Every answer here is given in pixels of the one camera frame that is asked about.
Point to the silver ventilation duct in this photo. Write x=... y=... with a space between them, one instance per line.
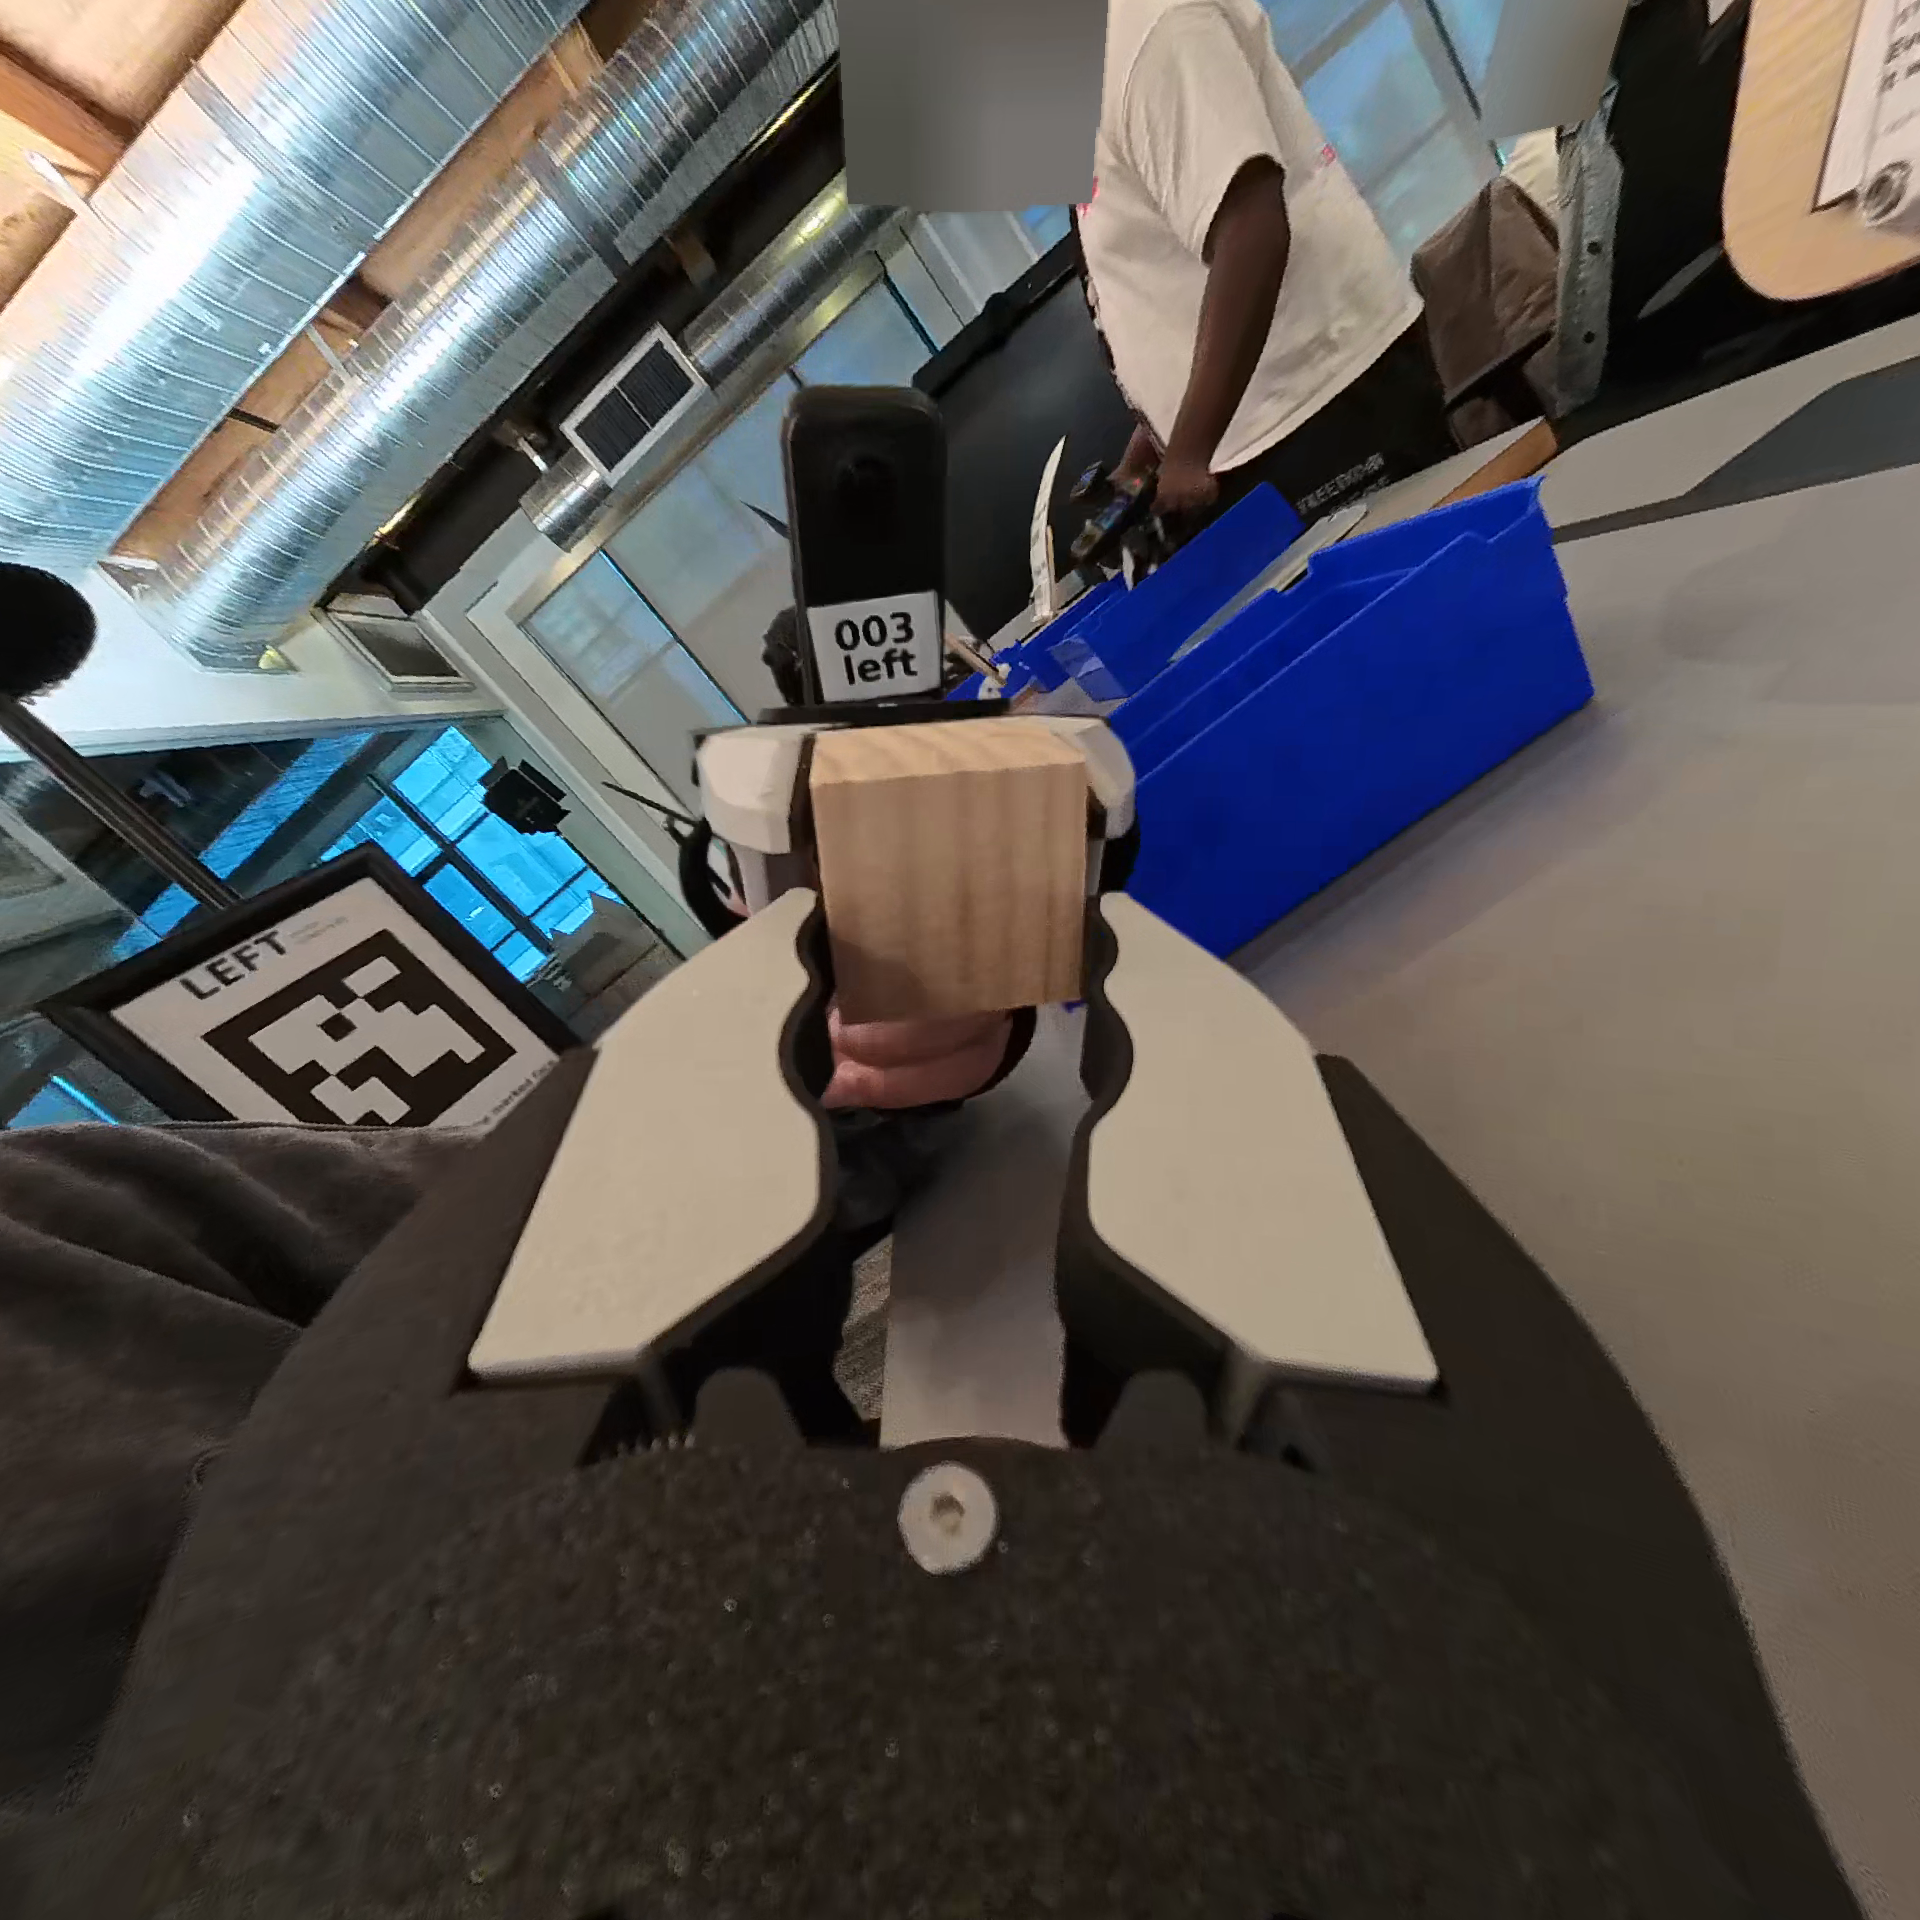
x=451 y=347
x=193 y=190

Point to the black-framed marker sign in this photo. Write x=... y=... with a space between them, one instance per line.
x=345 y=1024

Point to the white document stand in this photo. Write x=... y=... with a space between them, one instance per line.
x=1798 y=183

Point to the silver metal plate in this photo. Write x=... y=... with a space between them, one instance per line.
x=1273 y=565

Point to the denim jacket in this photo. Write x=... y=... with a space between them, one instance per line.
x=1584 y=255

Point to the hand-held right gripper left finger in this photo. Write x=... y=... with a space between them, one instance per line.
x=645 y=1200

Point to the black cabinet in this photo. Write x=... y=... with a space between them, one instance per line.
x=1021 y=418

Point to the grey hooded sweatshirt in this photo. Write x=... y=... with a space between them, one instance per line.
x=151 y=1351

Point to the person's left hand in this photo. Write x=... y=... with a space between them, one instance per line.
x=897 y=1065

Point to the printed paper sheet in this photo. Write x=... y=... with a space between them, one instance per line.
x=1043 y=532

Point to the blue plastic bin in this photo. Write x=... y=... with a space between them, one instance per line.
x=1352 y=714
x=1188 y=586

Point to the black light stand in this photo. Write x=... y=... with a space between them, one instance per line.
x=41 y=630

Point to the white vent grille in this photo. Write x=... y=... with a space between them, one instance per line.
x=630 y=403

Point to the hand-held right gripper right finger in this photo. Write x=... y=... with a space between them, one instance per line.
x=1249 y=1200

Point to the tan jacket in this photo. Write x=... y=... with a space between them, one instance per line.
x=1485 y=299

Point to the printed instruction sheet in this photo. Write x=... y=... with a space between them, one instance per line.
x=1878 y=88

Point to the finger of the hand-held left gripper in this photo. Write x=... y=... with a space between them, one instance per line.
x=759 y=794
x=1105 y=774

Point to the wooden block with blue stripe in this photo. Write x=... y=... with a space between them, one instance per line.
x=940 y=872

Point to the black office chair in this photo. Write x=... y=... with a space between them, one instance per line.
x=1663 y=155

